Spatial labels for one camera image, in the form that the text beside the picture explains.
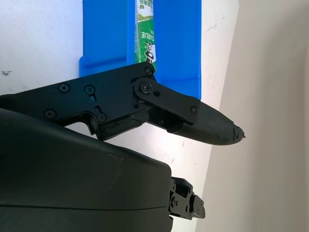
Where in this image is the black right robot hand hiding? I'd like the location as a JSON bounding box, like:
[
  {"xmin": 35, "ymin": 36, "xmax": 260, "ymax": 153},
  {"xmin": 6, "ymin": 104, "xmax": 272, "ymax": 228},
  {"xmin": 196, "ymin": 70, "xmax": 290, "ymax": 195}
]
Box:
[{"xmin": 0, "ymin": 61, "xmax": 246, "ymax": 232}]

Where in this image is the green white snack packet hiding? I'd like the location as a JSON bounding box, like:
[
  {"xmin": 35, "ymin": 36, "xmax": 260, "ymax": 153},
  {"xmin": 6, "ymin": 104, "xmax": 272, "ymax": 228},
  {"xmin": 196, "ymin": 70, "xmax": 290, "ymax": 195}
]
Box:
[{"xmin": 133, "ymin": 0, "xmax": 158, "ymax": 73}]

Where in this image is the blue plastic tray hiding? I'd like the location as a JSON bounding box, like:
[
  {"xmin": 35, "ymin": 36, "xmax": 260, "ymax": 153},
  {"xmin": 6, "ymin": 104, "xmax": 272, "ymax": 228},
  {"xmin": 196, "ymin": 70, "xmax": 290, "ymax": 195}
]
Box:
[{"xmin": 79, "ymin": 0, "xmax": 202, "ymax": 102}]

